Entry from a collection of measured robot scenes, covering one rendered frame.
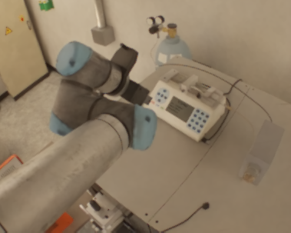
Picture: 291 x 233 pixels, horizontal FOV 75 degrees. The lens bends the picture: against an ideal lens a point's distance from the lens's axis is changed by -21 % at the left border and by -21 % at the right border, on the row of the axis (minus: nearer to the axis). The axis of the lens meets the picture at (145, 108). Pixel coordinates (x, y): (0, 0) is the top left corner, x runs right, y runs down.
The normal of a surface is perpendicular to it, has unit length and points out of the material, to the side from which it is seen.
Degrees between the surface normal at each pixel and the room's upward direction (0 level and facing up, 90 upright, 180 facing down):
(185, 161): 0
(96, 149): 52
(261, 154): 0
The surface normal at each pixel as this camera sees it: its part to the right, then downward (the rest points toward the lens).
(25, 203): 0.68, -0.54
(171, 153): -0.10, -0.71
